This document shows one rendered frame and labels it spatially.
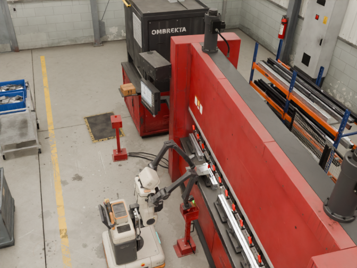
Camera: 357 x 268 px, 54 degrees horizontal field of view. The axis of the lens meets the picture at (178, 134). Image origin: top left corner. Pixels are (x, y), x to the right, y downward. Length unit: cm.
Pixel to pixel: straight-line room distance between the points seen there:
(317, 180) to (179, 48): 250
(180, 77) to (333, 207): 282
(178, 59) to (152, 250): 235
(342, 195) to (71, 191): 425
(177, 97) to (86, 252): 232
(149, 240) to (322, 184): 260
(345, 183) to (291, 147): 72
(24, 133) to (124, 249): 314
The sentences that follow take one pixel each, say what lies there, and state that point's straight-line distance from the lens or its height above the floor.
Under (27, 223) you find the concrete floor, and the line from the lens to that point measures 545.
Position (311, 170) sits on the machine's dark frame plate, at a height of 230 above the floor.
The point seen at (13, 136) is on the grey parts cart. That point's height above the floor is 33.
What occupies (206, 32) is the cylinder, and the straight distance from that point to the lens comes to 412.
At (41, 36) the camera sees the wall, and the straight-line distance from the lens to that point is 1045.
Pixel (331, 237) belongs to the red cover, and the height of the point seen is 229.
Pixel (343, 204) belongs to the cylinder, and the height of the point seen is 243.
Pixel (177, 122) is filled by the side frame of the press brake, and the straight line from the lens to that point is 494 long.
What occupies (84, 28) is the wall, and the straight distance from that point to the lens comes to 1044.
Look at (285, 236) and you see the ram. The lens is 284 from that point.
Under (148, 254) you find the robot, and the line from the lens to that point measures 447.
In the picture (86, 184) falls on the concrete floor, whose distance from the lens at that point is 575.
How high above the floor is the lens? 395
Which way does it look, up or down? 36 degrees down
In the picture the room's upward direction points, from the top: 2 degrees clockwise
